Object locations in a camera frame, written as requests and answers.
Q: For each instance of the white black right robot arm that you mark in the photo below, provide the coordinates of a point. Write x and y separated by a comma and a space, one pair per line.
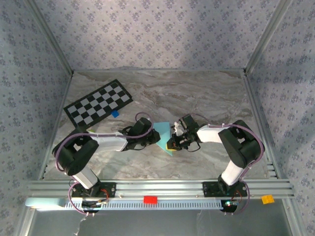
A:
208, 134

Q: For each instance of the small blue toy brick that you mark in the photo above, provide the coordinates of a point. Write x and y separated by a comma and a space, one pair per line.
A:
115, 114

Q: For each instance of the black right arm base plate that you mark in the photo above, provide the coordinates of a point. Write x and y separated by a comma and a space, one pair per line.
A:
209, 189

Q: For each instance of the light blue paper sheet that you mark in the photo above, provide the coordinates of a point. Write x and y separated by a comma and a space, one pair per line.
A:
163, 134

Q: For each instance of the black white checkerboard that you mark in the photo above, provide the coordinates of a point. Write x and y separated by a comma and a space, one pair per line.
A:
98, 103

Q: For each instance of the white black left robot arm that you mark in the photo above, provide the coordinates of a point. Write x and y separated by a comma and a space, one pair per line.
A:
113, 143

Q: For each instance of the grey metal panel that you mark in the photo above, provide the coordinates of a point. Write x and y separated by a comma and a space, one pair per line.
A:
157, 223

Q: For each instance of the red toy brick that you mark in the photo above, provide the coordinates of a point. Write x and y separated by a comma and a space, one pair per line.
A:
150, 199

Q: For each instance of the yellow toy brick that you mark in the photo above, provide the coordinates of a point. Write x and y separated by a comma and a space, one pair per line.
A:
267, 199

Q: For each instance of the aluminium side rail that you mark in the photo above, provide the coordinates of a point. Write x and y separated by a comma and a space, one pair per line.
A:
258, 118
55, 127

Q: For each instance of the aluminium frame post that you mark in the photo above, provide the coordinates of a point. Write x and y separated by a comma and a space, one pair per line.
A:
49, 37
268, 34

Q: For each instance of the long aluminium mounting rail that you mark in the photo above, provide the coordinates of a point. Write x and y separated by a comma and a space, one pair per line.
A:
157, 188

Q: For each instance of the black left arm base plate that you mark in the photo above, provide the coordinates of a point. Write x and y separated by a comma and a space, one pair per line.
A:
108, 190

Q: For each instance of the aluminium rear rail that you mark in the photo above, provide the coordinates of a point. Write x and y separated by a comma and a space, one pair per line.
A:
157, 70

